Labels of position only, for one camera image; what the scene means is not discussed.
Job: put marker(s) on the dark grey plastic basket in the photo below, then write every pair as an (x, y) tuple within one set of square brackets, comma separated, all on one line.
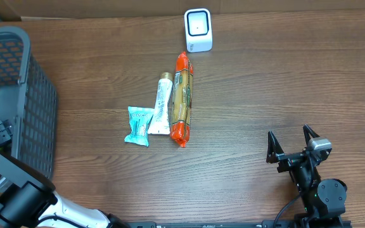
[(28, 101)]

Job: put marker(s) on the teal snack packet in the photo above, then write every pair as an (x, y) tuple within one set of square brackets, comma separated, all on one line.
[(139, 120)]

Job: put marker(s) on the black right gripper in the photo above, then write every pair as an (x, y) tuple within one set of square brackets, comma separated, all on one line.
[(294, 156)]

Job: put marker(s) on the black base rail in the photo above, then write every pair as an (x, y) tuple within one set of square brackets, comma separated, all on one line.
[(262, 224)]

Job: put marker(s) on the orange spaghetti packet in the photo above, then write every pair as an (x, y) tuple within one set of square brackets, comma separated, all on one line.
[(182, 94)]

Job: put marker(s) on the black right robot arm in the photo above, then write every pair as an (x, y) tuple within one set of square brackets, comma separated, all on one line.
[(324, 200)]

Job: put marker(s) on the white barcode scanner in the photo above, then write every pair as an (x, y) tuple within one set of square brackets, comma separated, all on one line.
[(198, 30)]

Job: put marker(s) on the white tube with gold cap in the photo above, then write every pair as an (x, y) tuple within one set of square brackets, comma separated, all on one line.
[(160, 121)]

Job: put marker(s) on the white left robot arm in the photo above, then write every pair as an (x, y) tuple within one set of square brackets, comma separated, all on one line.
[(29, 199)]

